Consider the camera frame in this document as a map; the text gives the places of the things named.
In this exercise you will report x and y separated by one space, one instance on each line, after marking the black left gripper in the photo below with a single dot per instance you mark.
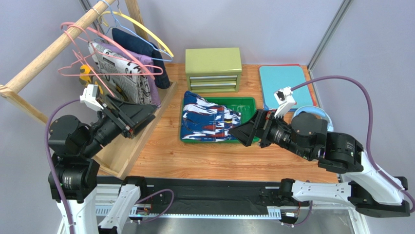
130 117

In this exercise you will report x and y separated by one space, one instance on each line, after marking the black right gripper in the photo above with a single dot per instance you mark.
262 128

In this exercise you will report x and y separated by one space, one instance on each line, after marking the blue white patterned trousers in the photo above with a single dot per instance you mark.
206 121

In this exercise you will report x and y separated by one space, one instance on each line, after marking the pink wire hanger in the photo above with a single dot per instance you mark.
145 60

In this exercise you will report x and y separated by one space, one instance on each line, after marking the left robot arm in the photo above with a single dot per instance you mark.
71 146

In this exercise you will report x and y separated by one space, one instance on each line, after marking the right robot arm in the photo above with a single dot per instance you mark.
307 136

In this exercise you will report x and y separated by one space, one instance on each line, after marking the newspaper print trousers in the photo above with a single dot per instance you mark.
136 84

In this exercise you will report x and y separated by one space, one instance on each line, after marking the camouflage trousers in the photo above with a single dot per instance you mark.
105 84

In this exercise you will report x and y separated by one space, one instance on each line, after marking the yellow hanger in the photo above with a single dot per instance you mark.
161 45

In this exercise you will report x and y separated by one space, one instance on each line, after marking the pink hanger with newspaper trousers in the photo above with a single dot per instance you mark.
130 57

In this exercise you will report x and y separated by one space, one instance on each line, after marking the green plastic tray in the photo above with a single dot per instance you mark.
245 105

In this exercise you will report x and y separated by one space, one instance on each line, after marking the wooden clothes rack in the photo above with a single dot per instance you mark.
119 157

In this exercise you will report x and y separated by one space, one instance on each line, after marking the light blue cutting board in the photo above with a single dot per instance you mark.
275 77

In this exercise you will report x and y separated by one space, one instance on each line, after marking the green mini drawer chest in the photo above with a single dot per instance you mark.
213 70

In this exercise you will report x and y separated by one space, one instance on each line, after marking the dark blue jeans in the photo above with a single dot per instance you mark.
139 46

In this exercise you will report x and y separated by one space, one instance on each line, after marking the light blue headphones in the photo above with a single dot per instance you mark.
316 111

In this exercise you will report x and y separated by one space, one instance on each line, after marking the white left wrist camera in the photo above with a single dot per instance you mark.
89 98

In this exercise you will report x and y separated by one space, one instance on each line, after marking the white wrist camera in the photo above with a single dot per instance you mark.
285 100
89 98

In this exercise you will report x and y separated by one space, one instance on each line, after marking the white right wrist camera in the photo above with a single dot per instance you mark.
285 100

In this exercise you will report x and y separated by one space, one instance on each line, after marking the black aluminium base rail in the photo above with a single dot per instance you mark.
218 199

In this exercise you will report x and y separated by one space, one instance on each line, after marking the blue wire hanger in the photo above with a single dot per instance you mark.
136 36

